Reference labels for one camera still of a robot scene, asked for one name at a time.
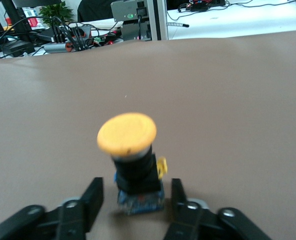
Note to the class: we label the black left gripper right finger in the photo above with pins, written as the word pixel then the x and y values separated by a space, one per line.
pixel 185 217

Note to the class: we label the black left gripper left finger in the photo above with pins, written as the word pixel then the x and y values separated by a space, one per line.
pixel 87 207

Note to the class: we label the orange mushroom push button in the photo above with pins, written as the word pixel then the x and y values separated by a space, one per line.
pixel 127 132

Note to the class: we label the white strip with black tip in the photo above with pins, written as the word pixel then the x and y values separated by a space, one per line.
pixel 177 24

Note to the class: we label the green potted plant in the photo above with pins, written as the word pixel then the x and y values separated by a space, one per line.
pixel 57 12

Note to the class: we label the black office chair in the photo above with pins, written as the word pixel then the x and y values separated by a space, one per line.
pixel 92 10

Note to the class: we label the grey metal electronics box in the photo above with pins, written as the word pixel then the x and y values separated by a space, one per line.
pixel 125 11

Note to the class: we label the black monitor stand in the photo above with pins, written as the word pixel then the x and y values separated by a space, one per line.
pixel 15 20

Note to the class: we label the aluminium frame post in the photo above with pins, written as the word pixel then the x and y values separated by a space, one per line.
pixel 160 20

